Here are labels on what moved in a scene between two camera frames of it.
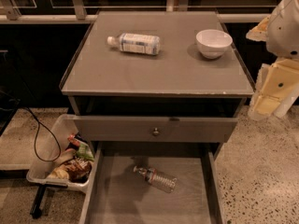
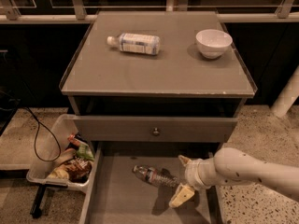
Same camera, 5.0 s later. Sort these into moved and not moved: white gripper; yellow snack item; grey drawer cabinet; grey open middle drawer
Moved: white gripper
Not moved: yellow snack item; grey open middle drawer; grey drawer cabinet
